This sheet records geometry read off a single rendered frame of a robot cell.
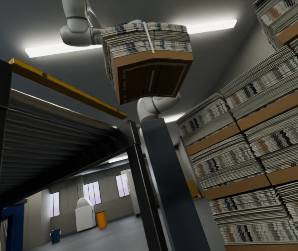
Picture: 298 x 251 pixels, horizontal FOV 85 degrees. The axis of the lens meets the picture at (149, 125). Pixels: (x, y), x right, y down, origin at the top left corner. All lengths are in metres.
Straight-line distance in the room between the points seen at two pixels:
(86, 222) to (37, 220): 2.46
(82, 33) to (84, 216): 9.61
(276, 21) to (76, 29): 0.89
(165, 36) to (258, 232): 0.90
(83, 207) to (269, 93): 9.87
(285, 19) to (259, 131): 0.44
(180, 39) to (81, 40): 0.51
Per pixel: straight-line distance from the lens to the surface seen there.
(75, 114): 0.62
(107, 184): 10.95
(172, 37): 0.85
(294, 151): 0.78
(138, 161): 0.69
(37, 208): 11.11
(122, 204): 10.74
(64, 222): 11.53
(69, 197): 11.50
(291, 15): 0.92
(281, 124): 0.78
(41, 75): 0.52
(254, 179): 0.81
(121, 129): 0.77
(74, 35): 1.02
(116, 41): 0.79
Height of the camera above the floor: 0.45
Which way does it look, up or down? 24 degrees up
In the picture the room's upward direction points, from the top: 17 degrees counter-clockwise
